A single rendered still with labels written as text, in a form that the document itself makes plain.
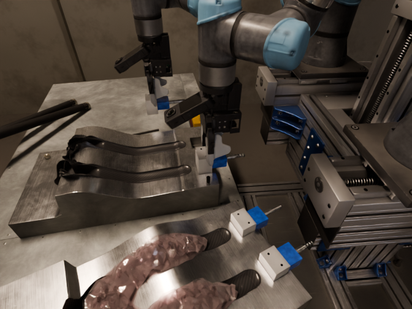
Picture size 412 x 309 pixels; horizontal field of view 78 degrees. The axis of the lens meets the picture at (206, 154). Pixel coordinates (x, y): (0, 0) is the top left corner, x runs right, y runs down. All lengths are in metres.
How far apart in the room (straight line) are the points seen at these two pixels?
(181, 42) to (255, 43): 2.01
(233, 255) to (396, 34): 0.66
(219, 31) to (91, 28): 2.10
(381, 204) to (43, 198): 0.76
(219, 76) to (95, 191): 0.37
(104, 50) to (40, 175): 1.84
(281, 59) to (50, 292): 0.54
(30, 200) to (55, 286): 0.29
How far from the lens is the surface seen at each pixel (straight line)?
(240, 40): 0.45
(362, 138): 0.63
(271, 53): 0.44
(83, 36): 2.56
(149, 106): 0.87
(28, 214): 0.75
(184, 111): 0.55
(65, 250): 0.72
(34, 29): 2.68
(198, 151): 0.66
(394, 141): 0.61
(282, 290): 0.57
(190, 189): 0.64
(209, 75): 0.51
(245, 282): 0.56
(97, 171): 0.69
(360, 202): 0.58
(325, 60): 0.94
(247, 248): 0.59
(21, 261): 0.76
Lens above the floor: 1.37
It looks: 41 degrees down
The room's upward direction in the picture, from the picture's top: straight up
